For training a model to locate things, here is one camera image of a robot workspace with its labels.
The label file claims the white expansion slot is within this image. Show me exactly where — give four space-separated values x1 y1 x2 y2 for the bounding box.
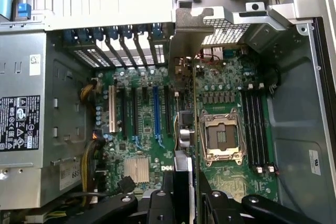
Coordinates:
108 84 119 133

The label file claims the black long expansion slot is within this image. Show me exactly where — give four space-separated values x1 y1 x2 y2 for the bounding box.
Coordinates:
119 87 129 141
130 87 140 137
163 84 172 135

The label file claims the white latch RAM slot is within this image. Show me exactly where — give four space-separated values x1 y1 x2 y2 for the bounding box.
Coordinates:
257 82 275 174
173 91 182 117
246 83 263 174

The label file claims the grey metal PC case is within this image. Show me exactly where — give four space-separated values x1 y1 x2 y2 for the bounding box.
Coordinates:
0 0 336 224

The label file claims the silver chipset heatsink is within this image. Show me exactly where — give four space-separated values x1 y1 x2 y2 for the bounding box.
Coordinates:
124 156 150 183

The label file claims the red black twisted wire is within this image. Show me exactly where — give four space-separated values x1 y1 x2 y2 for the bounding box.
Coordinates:
197 52 221 64

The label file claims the yellow black power wire bundle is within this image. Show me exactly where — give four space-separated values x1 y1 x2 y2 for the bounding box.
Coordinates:
80 129 106 199

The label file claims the metal CPU socket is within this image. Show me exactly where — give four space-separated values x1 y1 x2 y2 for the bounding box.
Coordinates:
199 108 248 162

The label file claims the green motherboard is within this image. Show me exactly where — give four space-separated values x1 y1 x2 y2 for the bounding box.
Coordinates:
93 47 279 205

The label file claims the grey power supply unit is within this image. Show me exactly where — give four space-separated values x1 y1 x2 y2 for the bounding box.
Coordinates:
0 31 91 208

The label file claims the blue card retention clip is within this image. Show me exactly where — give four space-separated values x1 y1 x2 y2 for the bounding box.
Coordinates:
107 27 119 42
78 28 91 45
62 29 78 46
92 27 105 44
135 26 146 41
150 24 162 42
120 26 133 41

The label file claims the black latch RAM slot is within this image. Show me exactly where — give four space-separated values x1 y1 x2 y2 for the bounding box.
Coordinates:
240 87 257 172
252 87 268 172

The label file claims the blue expansion slot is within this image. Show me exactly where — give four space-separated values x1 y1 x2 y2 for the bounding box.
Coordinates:
151 84 163 137

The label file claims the black SATA wire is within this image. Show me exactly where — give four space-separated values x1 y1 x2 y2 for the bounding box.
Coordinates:
115 175 137 196

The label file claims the blue plastic latch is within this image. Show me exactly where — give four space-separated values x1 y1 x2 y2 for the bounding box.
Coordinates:
17 2 33 20

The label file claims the short black looped wire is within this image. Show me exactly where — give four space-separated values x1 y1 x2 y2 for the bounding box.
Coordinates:
267 67 282 94

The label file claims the perforated metal slot cover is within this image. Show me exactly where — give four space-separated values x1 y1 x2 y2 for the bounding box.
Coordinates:
86 48 112 68
70 49 99 68
153 42 166 66

